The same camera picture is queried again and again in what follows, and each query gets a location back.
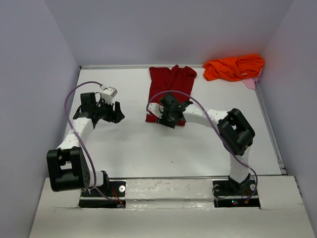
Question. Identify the pink t shirt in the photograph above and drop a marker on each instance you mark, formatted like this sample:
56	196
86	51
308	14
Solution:
250	83

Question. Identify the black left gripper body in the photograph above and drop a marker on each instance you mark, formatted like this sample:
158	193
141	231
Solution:
112	112

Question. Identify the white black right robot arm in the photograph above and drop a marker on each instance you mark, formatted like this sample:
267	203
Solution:
234	131

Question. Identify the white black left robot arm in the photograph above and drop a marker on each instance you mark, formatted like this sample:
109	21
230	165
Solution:
67	164

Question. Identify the orange t shirt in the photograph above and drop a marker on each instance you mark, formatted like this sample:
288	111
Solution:
234	68

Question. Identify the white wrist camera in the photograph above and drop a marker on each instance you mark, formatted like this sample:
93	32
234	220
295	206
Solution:
155	109
108	94

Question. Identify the white cardboard front cover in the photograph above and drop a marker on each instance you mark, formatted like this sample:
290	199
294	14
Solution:
175	208

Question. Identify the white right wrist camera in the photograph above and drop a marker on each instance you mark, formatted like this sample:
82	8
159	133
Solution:
155	109

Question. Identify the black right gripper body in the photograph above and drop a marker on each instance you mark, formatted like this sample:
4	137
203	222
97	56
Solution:
167	121

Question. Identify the dark red t shirt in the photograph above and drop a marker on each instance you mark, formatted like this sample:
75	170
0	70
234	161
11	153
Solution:
176	78

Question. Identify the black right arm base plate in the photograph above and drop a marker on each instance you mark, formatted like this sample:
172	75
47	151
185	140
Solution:
224	197

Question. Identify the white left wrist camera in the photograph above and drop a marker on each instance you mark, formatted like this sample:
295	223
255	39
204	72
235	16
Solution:
108	94

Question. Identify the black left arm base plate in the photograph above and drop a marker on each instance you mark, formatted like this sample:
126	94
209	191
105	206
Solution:
112	198

